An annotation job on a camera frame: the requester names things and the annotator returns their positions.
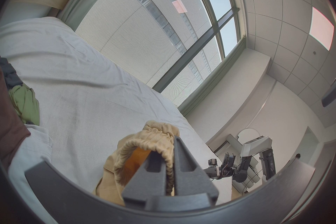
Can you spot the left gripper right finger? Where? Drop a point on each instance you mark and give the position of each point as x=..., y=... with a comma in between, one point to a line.
x=195, y=189

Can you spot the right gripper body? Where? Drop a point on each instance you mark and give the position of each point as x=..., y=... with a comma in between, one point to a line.
x=214, y=172

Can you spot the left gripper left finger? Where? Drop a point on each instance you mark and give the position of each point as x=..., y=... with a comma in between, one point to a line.
x=140, y=189

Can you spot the tan shorts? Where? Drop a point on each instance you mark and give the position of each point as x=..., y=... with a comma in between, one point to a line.
x=136, y=139

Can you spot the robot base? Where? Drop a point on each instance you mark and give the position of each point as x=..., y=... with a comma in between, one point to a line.
x=249, y=181

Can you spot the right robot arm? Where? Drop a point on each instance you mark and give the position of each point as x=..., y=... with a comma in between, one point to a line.
x=256, y=148

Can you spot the bed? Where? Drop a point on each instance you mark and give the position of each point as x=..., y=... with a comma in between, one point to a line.
x=91, y=91

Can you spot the white garment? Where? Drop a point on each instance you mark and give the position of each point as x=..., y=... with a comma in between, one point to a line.
x=34, y=144

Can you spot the green garment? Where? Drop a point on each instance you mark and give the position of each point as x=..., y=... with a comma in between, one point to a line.
x=25, y=104

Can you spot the brown garment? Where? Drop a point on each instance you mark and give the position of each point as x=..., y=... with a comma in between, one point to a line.
x=9, y=123

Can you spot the window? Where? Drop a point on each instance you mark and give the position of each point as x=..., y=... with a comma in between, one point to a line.
x=147, y=23

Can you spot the black garment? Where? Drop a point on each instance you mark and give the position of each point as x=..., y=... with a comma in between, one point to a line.
x=10, y=73

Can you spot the ceiling light panel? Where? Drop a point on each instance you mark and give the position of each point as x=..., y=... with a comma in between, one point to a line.
x=321, y=27

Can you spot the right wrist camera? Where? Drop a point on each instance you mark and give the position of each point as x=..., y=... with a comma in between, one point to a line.
x=213, y=162

